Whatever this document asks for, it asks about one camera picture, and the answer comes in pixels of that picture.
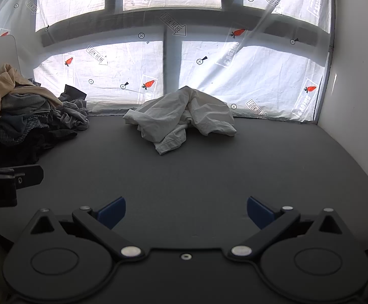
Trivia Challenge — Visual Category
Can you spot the blue checked shirt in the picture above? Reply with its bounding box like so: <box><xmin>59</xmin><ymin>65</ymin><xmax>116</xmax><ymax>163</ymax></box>
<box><xmin>0</xmin><ymin>115</ymin><xmax>51</xmax><ymax>147</ymax></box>

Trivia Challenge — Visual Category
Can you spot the dark garment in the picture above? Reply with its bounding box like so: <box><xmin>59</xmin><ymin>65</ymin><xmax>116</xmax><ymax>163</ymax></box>
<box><xmin>0</xmin><ymin>128</ymin><xmax>78</xmax><ymax>172</ymax></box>

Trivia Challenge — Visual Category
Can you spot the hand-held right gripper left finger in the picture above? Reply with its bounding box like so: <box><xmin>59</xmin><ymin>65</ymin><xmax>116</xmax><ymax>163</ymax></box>
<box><xmin>29</xmin><ymin>196</ymin><xmax>145</xmax><ymax>261</ymax></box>

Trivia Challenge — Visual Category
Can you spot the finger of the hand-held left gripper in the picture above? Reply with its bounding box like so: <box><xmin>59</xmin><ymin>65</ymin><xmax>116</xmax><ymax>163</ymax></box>
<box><xmin>0</xmin><ymin>164</ymin><xmax>44</xmax><ymax>190</ymax></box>

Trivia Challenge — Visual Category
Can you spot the grey crumpled garment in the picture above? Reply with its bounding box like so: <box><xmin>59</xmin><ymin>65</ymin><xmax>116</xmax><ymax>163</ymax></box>
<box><xmin>48</xmin><ymin>98</ymin><xmax>90</xmax><ymax>132</ymax></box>

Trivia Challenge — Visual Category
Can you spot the white garment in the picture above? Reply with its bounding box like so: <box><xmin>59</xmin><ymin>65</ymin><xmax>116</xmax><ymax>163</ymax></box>
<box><xmin>123</xmin><ymin>86</ymin><xmax>237</xmax><ymax>156</ymax></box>

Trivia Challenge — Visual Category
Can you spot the printed white curtain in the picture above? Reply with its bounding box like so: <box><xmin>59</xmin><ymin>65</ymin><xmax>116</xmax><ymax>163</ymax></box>
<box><xmin>0</xmin><ymin>0</ymin><xmax>335</xmax><ymax>124</ymax></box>

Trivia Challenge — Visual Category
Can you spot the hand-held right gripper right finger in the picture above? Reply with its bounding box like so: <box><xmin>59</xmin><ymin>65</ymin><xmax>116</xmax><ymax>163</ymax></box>
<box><xmin>229</xmin><ymin>196</ymin><xmax>346</xmax><ymax>261</ymax></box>

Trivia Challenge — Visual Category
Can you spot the beige garment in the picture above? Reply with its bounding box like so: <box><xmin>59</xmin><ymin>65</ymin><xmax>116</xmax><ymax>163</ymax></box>
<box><xmin>0</xmin><ymin>63</ymin><xmax>63</xmax><ymax>121</ymax></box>

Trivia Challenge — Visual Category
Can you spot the dark grey cloth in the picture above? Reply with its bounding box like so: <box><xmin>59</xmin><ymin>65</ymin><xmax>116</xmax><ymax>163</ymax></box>
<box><xmin>60</xmin><ymin>84</ymin><xmax>87</xmax><ymax>102</ymax></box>

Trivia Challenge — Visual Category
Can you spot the white panel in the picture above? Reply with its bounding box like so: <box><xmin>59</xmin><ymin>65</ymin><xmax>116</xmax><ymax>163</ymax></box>
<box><xmin>0</xmin><ymin>35</ymin><xmax>22</xmax><ymax>87</ymax></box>

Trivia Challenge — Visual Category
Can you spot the blue-grey garment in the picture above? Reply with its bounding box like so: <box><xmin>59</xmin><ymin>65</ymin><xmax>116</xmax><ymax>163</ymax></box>
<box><xmin>1</xmin><ymin>91</ymin><xmax>51</xmax><ymax>118</ymax></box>

